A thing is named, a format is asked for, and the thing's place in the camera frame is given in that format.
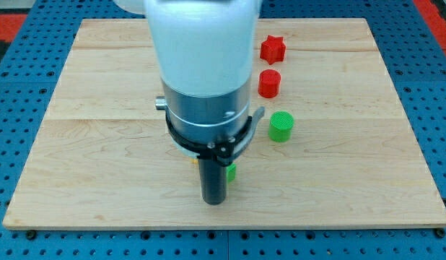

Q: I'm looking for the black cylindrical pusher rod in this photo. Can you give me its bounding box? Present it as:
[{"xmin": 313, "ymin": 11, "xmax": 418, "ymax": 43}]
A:
[{"xmin": 198, "ymin": 160, "xmax": 227, "ymax": 205}]

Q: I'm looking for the silver wrist flange black clamp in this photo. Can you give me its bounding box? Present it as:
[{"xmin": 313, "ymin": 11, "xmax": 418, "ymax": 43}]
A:
[{"xmin": 156, "ymin": 82, "xmax": 265, "ymax": 166}]

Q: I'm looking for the green star block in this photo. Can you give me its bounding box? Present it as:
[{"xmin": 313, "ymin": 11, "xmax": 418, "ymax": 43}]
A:
[{"xmin": 226, "ymin": 163, "xmax": 237, "ymax": 183}]

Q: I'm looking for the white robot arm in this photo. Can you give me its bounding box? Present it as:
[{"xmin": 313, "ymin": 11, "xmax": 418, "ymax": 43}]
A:
[{"xmin": 117, "ymin": 0, "xmax": 265, "ymax": 205}]

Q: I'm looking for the red star block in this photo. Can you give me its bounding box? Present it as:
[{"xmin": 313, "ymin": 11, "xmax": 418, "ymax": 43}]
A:
[{"xmin": 260, "ymin": 35, "xmax": 287, "ymax": 65}]

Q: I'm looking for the green cylinder block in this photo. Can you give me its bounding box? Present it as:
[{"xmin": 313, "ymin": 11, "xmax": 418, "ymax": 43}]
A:
[{"xmin": 268, "ymin": 111, "xmax": 294, "ymax": 142}]

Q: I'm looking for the red cylinder block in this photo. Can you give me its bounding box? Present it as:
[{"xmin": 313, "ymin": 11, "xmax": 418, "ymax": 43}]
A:
[{"xmin": 258, "ymin": 69, "xmax": 281, "ymax": 98}]

